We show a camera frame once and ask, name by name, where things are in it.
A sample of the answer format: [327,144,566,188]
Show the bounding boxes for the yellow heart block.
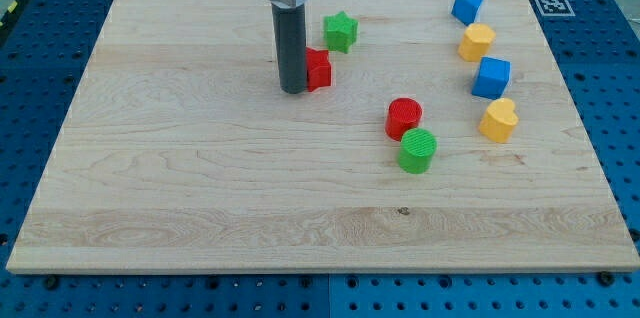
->
[478,98,519,143]

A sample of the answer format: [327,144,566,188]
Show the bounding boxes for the green cylinder block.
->
[397,128,437,174]

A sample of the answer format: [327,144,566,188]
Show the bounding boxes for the red star block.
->
[306,48,332,92]

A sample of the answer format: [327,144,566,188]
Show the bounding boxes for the yellow black hazard tape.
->
[1,0,30,30]

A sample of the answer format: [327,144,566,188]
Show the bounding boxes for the light wooden board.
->
[7,0,639,275]

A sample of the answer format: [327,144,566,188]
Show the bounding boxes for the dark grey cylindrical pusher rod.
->
[272,3,307,94]

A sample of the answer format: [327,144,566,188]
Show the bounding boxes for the blue cube block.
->
[471,56,511,100]

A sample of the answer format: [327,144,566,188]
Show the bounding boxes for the red cylinder block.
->
[385,97,423,141]

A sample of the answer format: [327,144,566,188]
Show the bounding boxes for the white fiducial marker tag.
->
[534,0,575,17]

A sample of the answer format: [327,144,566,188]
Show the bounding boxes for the green star block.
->
[323,11,359,54]

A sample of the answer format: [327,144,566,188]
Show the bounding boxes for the blue triangular block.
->
[451,0,484,26]

